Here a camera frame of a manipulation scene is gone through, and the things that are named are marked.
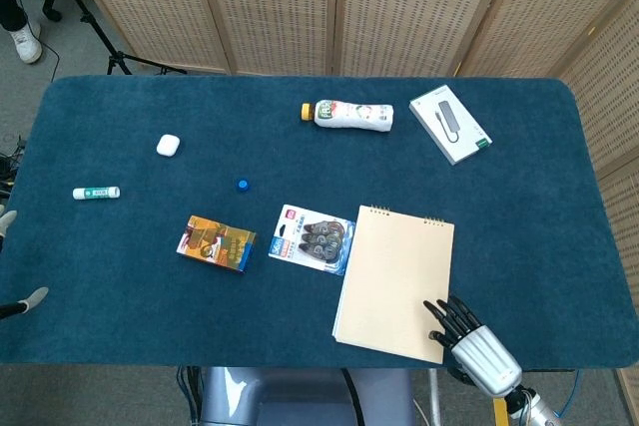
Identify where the black and silver right hand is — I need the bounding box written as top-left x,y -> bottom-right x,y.
422,294 -> 523,398

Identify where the grey-tipped left robot hand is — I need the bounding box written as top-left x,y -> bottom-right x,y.
0,210 -> 50,320

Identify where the spiral-bound notepad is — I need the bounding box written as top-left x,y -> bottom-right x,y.
331,205 -> 456,365

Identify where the silver table leg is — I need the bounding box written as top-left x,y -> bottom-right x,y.
427,368 -> 444,426

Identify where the dark blue table cloth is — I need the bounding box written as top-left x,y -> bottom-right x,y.
0,75 -> 635,372

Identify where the white glue stick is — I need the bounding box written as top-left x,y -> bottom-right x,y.
72,186 -> 121,201

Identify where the orange and blue carton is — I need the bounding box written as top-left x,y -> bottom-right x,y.
176,214 -> 258,273

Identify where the grey robot torso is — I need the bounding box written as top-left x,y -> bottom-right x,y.
199,366 -> 416,426

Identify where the white earbud case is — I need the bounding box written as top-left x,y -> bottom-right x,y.
156,134 -> 181,157

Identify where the correction tape blister pack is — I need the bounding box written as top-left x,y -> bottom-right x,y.
268,204 -> 356,276

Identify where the white usb hub box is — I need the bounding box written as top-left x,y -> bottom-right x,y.
408,85 -> 494,167

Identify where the white sneaker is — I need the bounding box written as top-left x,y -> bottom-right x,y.
9,21 -> 44,65

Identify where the black tripod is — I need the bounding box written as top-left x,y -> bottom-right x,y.
49,0 -> 189,77

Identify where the white bottle yellow cap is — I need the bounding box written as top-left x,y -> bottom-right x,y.
301,101 -> 394,135

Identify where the black trouser leg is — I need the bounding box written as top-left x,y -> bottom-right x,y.
0,0 -> 29,33

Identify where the blue cable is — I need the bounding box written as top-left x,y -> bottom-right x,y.
554,369 -> 586,418

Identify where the black cable bundle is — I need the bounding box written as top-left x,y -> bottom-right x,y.
0,134 -> 27,198

